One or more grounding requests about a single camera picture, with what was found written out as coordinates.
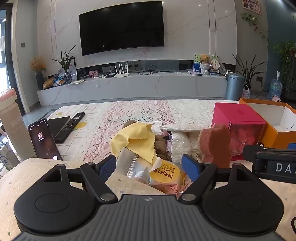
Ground blue water jug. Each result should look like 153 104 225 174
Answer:
268 71 283 100

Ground long-leaf potted plant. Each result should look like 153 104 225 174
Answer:
232 54 266 91

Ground black wall television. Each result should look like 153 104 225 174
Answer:
79 1 165 56

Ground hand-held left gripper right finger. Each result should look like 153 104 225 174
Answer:
178 154 252 202

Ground beige speckled cloth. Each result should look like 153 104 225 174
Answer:
0 158 296 241

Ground blue-grey trash can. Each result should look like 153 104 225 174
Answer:
225 72 245 100

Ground orange cardboard box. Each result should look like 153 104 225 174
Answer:
239 98 296 150

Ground hanging vine plant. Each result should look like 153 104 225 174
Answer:
240 13 269 47

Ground yellow cloth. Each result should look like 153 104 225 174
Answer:
110 123 155 164

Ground trailing pothos plant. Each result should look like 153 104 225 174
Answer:
273 40 296 93

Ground orange-brown sponge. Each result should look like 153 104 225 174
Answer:
199 124 232 168

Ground pink beige tumbler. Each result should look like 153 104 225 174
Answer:
0 88 36 161

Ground framed wall photo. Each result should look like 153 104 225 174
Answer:
242 0 261 15

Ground black cables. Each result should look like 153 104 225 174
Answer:
134 65 179 75

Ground white tissue pack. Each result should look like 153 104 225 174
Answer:
161 124 202 133

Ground clear plastic packet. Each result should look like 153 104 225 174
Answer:
116 147 151 185

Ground painted picture card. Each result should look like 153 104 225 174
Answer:
194 53 219 73

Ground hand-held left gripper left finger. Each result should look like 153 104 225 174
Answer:
43 154 118 203

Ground black smartphone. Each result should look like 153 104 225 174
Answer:
28 119 63 161

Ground yellow snack packet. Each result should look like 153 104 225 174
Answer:
148 157 187 195

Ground bread in plastic bag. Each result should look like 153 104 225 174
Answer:
43 77 57 90

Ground white printed carton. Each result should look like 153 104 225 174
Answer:
0 141 20 172

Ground brown plush toy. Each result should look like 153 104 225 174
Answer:
122 120 173 161

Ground black tablet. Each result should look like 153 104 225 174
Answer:
47 116 71 140

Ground red box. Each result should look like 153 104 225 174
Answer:
211 102 267 161

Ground white marble television console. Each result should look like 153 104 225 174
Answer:
37 71 228 107

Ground yellow dried flowers in vase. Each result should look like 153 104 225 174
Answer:
30 57 47 90

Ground white towel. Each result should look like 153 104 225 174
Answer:
171 131 204 164

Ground green plant in glass vase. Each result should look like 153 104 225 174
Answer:
53 45 77 84

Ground white router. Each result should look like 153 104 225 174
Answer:
114 64 129 78

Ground teddy bear bouquet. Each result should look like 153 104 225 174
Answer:
199 54 210 76

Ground black remote control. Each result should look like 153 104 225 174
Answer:
54 112 85 143

